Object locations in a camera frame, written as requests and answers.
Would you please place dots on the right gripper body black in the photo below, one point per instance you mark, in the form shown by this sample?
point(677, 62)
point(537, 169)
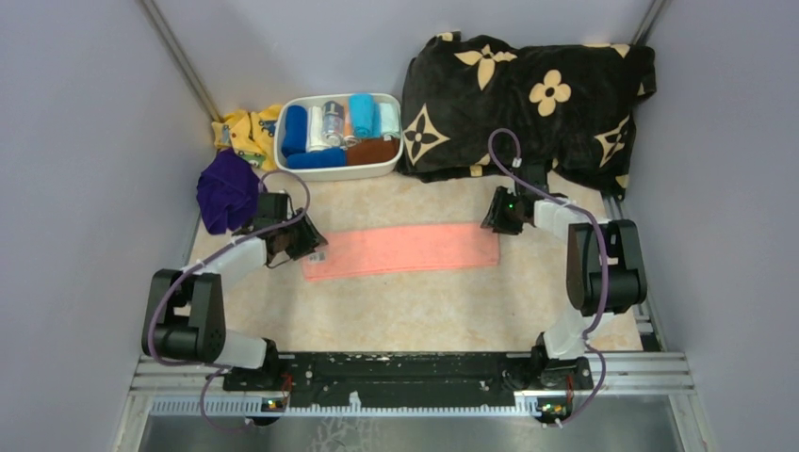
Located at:
point(504, 215)

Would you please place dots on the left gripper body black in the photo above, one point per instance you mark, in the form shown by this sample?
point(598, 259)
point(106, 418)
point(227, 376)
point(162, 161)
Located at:
point(300, 237)

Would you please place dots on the pink panda towel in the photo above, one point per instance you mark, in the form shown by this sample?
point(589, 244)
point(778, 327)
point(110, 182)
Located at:
point(411, 248)

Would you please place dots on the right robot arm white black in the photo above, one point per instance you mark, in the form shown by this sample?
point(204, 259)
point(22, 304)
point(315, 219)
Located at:
point(604, 275)

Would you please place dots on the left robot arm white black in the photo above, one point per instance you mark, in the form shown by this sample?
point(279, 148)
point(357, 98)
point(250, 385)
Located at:
point(185, 318)

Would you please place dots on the purple towel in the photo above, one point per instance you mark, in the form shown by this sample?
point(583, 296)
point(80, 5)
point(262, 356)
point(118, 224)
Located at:
point(226, 193)

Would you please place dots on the dark blue rolled towel lying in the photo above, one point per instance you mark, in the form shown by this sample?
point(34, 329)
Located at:
point(327, 158)

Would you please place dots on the dark blue rolled towel upright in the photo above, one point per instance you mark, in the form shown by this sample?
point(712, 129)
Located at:
point(296, 122)

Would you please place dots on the white plastic bin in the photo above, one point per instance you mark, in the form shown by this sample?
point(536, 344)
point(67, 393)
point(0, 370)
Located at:
point(331, 174)

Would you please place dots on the yellow patterned cloth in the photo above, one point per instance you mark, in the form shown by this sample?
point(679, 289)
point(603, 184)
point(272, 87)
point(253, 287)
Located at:
point(250, 135)

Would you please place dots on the brown rolled towel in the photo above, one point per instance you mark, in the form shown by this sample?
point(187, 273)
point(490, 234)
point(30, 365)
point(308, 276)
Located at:
point(372, 151)

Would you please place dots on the white rolled towel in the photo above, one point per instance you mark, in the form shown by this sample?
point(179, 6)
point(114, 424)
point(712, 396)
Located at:
point(315, 140)

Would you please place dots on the black floral blanket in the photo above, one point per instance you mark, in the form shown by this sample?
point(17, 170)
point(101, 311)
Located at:
point(470, 105)

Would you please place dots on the grey blue rolled towel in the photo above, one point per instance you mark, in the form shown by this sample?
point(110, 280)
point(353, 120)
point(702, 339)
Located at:
point(333, 123)

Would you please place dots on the light blue rolled towel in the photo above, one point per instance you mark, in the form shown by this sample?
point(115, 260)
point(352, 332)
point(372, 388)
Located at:
point(362, 114)

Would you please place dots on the pale mint rolled towel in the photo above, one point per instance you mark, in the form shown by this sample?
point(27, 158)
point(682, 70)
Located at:
point(389, 121)

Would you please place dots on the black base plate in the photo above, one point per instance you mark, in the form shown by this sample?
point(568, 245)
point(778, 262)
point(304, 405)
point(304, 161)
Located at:
point(411, 380)

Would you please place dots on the aluminium frame rail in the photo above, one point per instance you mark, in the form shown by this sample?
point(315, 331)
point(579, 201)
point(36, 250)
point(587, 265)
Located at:
point(627, 377)

